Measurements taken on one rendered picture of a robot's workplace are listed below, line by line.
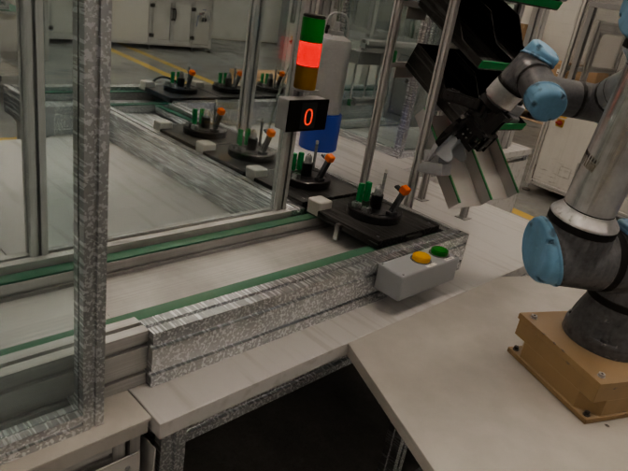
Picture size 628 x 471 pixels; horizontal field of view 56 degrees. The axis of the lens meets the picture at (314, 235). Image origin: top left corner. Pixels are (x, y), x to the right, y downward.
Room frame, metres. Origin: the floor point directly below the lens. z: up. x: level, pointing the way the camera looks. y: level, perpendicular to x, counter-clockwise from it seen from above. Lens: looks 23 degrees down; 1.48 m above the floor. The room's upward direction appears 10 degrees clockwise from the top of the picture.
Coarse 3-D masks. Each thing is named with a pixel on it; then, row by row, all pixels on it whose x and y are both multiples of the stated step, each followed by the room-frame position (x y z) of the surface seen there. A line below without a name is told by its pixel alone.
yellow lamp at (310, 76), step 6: (300, 66) 1.33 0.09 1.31; (306, 66) 1.33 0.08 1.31; (300, 72) 1.33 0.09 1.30; (306, 72) 1.32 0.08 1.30; (312, 72) 1.33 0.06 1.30; (294, 78) 1.34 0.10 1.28; (300, 78) 1.33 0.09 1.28; (306, 78) 1.32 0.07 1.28; (312, 78) 1.33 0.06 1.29; (294, 84) 1.33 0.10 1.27; (300, 84) 1.32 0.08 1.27; (306, 84) 1.32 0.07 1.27; (312, 84) 1.33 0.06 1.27; (306, 90) 1.33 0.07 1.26; (312, 90) 1.33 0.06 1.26
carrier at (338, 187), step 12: (300, 156) 1.61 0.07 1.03; (300, 168) 1.62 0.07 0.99; (312, 168) 1.58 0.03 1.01; (300, 180) 1.52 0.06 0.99; (312, 180) 1.54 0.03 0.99; (324, 180) 1.55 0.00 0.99; (336, 180) 1.64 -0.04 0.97; (288, 192) 1.47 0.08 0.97; (300, 192) 1.49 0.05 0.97; (312, 192) 1.50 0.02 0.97; (324, 192) 1.52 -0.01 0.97; (336, 192) 1.54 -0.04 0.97; (348, 192) 1.55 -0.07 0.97; (300, 204) 1.42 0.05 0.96
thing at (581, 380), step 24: (528, 312) 1.06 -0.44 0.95; (552, 312) 1.08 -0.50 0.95; (528, 336) 1.01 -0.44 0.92; (552, 336) 0.98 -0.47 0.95; (528, 360) 1.00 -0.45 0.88; (552, 360) 0.95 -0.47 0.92; (576, 360) 0.91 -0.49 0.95; (600, 360) 0.93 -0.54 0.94; (552, 384) 0.93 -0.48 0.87; (576, 384) 0.89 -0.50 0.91; (600, 384) 0.85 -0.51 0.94; (624, 384) 0.87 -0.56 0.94; (576, 408) 0.88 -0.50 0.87; (600, 408) 0.87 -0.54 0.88; (624, 408) 0.89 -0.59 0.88
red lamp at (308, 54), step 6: (300, 42) 1.34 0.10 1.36; (306, 42) 1.33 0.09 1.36; (300, 48) 1.33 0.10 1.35; (306, 48) 1.32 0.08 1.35; (312, 48) 1.32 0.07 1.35; (318, 48) 1.33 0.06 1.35; (300, 54) 1.33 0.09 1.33; (306, 54) 1.32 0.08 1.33; (312, 54) 1.33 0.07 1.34; (318, 54) 1.33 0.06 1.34; (300, 60) 1.33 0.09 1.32; (306, 60) 1.32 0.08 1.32; (312, 60) 1.33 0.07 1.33; (318, 60) 1.34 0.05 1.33; (312, 66) 1.33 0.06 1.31; (318, 66) 1.34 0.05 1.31
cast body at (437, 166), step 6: (426, 150) 1.46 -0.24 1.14; (426, 156) 1.46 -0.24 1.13; (426, 162) 1.46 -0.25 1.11; (432, 162) 1.45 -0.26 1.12; (438, 162) 1.44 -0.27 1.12; (444, 162) 1.45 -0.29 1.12; (420, 168) 1.48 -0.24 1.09; (426, 168) 1.45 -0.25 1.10; (432, 168) 1.44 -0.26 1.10; (438, 168) 1.43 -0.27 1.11; (444, 168) 1.43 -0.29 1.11; (450, 168) 1.45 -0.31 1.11; (432, 174) 1.44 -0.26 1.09; (438, 174) 1.43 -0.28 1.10; (444, 174) 1.43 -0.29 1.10
